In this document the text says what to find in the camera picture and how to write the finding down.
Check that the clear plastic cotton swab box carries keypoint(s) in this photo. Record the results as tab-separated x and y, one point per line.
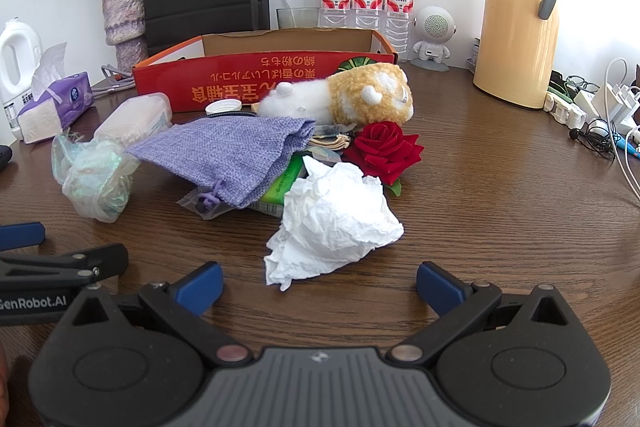
130	117

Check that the yellow thermos jug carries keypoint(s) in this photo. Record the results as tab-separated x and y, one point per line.
515	32

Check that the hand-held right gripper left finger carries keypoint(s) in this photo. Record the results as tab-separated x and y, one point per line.
200	287

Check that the small clear plastic sachet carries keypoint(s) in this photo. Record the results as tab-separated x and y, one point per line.
192	207

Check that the white bottle cap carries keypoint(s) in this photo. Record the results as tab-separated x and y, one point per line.
220	107

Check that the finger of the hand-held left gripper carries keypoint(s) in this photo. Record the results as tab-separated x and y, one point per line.
20	236
60	263

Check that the beige cloth pouch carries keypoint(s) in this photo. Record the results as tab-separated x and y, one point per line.
330	143

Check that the green packet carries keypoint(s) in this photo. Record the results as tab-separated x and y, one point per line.
280	192

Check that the white tissue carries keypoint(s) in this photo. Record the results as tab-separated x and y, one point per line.
330	217

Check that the purple linen pouch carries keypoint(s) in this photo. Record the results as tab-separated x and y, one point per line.
220	152

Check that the purple white textured vase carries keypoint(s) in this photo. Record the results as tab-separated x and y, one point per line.
122	17

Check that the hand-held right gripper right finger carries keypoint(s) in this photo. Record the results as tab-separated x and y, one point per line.
440	287

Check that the white robot speaker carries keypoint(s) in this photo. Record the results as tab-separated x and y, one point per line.
435	27

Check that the purple tissue pack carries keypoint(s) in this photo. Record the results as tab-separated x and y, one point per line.
70	97

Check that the red cardboard box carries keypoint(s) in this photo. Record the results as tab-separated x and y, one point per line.
225	77

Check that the iridescent plastic bag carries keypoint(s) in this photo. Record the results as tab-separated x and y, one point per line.
95	177

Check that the white detergent bottle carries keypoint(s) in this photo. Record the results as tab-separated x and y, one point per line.
6	57

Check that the white power strip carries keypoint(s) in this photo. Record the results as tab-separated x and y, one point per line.
560	112

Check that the red fabric rose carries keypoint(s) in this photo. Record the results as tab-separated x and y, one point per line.
385	147

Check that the dark rounded object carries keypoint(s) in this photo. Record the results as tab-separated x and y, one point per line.
5	158

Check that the white charger adapter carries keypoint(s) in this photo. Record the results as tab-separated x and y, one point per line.
587	103
620	104

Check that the power strip with chargers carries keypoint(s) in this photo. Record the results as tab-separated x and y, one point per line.
605	92

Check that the yellow white plush toy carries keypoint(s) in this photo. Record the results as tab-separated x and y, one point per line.
350	92

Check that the black earphones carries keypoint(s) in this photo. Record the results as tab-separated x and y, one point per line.
595	142

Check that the grey glass cup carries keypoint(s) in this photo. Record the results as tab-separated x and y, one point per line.
300	19

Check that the blue pen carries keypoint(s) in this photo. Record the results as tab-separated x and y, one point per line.
630	149

